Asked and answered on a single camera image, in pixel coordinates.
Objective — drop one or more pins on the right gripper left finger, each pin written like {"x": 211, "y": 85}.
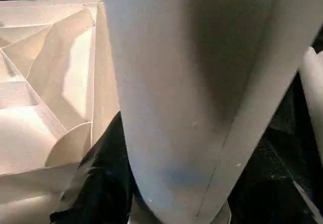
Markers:
{"x": 103, "y": 183}

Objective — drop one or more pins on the white plastic table leg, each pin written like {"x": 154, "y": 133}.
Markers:
{"x": 192, "y": 82}
{"x": 314, "y": 98}

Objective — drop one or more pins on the white plastic table top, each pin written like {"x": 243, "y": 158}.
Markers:
{"x": 45, "y": 82}

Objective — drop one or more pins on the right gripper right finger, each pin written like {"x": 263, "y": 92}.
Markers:
{"x": 260, "y": 193}

